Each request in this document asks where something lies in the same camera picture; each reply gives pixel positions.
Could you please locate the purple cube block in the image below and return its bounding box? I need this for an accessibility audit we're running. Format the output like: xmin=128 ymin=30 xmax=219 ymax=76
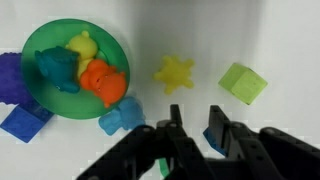
xmin=0 ymin=51 xmax=34 ymax=106

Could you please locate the lime green cube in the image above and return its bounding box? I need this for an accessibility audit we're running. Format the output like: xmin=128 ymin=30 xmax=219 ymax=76
xmin=218 ymin=62 xmax=269 ymax=106

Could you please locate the yellow star toy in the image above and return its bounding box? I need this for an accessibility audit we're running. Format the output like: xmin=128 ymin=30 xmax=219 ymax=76
xmin=152 ymin=55 xmax=196 ymax=96

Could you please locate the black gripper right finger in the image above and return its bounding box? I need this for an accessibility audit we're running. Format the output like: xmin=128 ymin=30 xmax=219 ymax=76
xmin=208 ymin=105 xmax=320 ymax=180

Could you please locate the orange rubber animal toy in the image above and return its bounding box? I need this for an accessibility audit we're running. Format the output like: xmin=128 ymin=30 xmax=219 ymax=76
xmin=79 ymin=59 xmax=128 ymax=109

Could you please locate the blue cube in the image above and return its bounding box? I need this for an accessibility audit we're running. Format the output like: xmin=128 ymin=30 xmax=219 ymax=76
xmin=0 ymin=101 xmax=55 ymax=144
xmin=202 ymin=126 xmax=229 ymax=158

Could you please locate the green bowl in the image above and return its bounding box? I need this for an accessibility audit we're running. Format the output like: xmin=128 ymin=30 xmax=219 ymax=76
xmin=20 ymin=18 xmax=131 ymax=120

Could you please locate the light blue rubber animal toy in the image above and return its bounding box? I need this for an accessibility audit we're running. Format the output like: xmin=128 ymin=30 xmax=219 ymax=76
xmin=98 ymin=96 xmax=147 ymax=136

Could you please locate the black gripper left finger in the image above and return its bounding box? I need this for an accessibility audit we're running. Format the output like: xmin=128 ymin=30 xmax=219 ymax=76
xmin=76 ymin=103 xmax=218 ymax=180

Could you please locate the yellow rubber bear toy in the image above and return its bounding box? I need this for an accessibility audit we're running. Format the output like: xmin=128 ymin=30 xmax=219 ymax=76
xmin=64 ymin=30 xmax=99 ymax=81

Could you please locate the teal rubber animal toy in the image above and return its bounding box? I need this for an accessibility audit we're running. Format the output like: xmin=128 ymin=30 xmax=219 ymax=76
xmin=34 ymin=45 xmax=81 ymax=94

